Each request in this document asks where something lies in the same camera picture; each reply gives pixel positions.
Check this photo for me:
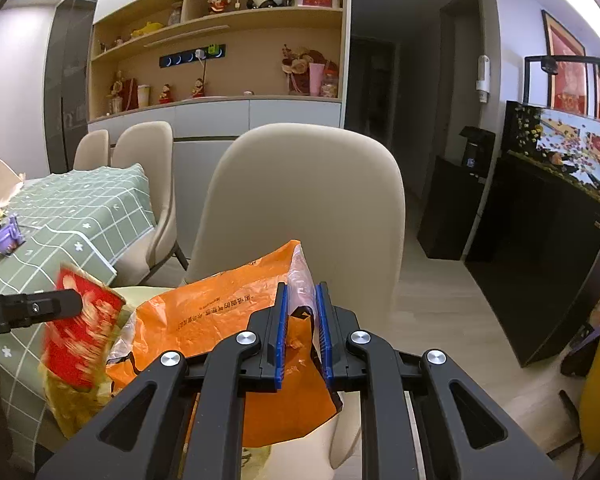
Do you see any orange plastic bag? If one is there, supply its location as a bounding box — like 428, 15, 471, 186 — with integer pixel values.
106, 240, 341, 448

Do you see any purple toy carriage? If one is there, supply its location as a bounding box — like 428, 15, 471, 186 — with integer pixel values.
0, 214, 26, 256

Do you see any green checked tablecloth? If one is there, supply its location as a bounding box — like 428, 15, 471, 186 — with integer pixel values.
0, 166, 151, 472

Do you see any beige chair far left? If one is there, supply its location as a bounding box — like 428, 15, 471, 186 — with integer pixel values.
73, 129, 110, 171

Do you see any black fish tank cabinet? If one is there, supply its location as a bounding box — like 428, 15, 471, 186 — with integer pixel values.
462, 54, 600, 369

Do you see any wooden shelf cabinet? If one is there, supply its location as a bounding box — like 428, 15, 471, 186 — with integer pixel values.
87, 0, 351, 141

